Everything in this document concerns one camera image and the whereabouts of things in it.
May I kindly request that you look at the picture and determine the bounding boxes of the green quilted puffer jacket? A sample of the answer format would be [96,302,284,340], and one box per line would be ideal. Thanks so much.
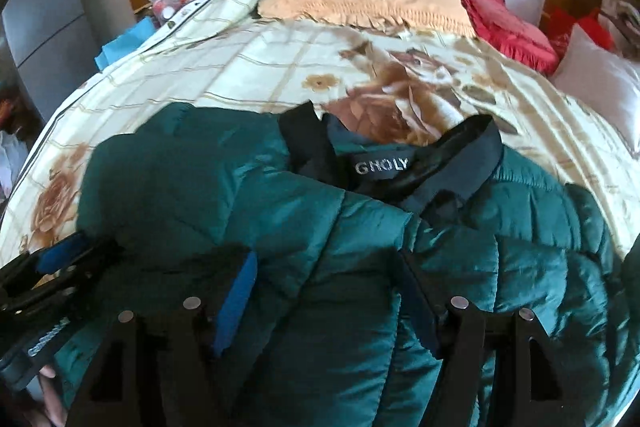
[55,103,639,426]

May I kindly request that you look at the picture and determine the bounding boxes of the person's left hand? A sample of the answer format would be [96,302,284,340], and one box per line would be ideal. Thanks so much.
[38,364,68,427]

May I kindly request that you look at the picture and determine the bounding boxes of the blue paper bag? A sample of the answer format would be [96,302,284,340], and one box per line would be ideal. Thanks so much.
[94,16,157,70]

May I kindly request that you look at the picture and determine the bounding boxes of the grey refrigerator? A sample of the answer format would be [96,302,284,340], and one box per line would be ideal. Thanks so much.
[2,0,134,121]

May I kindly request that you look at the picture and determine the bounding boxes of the white pillow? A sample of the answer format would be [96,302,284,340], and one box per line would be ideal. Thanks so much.
[551,25,639,157]

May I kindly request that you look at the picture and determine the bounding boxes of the floral cream bed sheet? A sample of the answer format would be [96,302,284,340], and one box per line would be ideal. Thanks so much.
[1,0,639,261]

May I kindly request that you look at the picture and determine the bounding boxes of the red heart cushion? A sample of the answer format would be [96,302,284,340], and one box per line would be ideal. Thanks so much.
[460,0,560,75]

